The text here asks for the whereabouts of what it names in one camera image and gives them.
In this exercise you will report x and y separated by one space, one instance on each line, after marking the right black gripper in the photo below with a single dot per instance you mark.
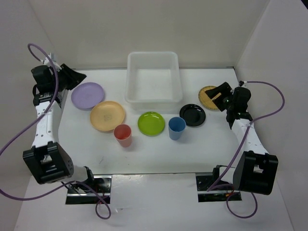
224 88

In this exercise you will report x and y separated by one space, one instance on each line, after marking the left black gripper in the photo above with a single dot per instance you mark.
74 77

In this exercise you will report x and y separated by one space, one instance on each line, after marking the purple plastic plate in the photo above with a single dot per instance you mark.
87 95

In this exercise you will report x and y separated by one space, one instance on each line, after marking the orange plastic plate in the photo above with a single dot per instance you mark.
106 116

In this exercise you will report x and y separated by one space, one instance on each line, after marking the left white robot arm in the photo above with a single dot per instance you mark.
47 160

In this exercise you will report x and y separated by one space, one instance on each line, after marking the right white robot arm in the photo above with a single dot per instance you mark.
256 169

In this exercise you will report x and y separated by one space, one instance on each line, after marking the clear plastic bin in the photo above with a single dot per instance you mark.
153 81

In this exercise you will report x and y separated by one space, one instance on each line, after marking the round woven bamboo coaster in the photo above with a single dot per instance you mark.
205 100

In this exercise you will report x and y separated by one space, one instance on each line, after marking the black plastic plate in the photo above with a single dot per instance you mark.
193 115

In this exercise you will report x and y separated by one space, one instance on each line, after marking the blue plastic cup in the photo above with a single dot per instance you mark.
176 126

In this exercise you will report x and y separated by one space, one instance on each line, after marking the red plastic cup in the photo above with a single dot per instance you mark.
123 135

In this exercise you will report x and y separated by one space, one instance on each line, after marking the green plastic plate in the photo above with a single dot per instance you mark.
151 124

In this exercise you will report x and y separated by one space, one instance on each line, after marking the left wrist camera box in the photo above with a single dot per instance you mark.
51 59

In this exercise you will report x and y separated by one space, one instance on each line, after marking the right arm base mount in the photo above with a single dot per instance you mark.
219 194

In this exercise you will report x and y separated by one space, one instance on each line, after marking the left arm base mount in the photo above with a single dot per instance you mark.
80 195

